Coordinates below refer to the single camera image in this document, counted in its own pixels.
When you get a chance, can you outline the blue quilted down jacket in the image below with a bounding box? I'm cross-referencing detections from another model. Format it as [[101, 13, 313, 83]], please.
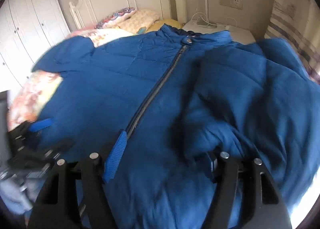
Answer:
[[34, 25, 319, 228]]

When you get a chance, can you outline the floral bed sheet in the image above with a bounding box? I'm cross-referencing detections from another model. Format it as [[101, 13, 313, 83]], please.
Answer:
[[7, 28, 133, 131]]

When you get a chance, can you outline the white wardrobe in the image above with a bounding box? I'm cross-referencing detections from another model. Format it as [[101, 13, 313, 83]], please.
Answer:
[[1, 0, 70, 91]]

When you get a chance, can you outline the colourful patterned pillow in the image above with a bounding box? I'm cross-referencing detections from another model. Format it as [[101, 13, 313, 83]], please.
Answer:
[[95, 7, 137, 29]]

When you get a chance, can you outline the cream quilted pillow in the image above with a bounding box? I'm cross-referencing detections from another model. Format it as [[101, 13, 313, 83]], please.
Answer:
[[114, 9, 160, 34]]

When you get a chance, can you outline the yellow pillow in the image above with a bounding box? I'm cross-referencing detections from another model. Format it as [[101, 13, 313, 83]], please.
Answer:
[[146, 19, 182, 33]]

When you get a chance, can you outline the white bedside table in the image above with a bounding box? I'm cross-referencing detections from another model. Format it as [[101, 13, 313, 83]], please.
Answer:
[[182, 21, 256, 44]]

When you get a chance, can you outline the slim silver desk lamp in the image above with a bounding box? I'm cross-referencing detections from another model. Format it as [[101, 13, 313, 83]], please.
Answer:
[[196, 0, 217, 29]]

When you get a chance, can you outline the striped beige curtain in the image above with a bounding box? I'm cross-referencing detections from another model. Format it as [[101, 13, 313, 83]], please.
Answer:
[[265, 0, 319, 83]]

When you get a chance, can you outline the white charger cable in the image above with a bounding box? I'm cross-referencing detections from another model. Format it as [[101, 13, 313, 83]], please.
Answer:
[[190, 12, 238, 29]]

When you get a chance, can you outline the wall socket plate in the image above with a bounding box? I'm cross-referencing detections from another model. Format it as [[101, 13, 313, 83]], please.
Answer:
[[219, 0, 243, 10]]

